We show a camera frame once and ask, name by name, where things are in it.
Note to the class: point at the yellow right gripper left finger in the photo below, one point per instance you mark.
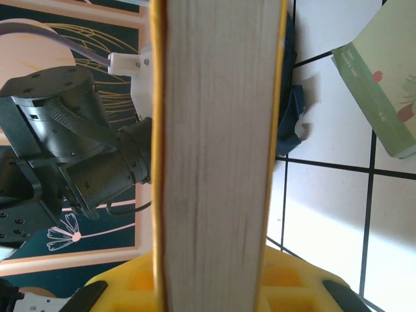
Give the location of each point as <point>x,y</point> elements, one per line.
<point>130,286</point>

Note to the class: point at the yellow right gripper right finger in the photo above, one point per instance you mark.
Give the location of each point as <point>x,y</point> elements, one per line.
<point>292,286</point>

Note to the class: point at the yellow book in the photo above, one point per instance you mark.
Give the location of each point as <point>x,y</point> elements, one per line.
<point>217,146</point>

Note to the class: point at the light green notebook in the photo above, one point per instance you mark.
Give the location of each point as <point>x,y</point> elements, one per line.
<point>383,81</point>

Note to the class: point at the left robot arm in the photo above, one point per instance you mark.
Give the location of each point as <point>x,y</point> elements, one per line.
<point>19,224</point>

